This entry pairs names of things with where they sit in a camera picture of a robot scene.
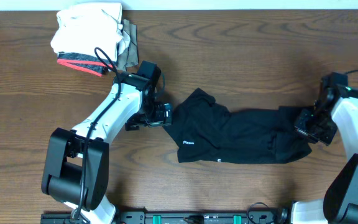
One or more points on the white folded garment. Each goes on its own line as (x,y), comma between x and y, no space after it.
(85,26)

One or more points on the grey red-trimmed folded garment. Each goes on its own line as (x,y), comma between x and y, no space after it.
(85,63)

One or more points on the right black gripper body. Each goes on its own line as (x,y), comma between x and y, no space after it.
(316,127)

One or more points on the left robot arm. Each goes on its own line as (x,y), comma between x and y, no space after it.
(76,169)

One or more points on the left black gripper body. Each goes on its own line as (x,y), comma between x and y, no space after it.
(153,115)

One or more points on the black t-shirt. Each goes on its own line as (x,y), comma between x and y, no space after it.
(207,131)

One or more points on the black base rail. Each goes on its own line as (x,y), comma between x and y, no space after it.
(255,215)

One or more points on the olive grey folded garment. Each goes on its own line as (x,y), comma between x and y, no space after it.
(130,46)

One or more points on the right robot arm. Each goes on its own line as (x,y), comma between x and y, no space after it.
(340,203)

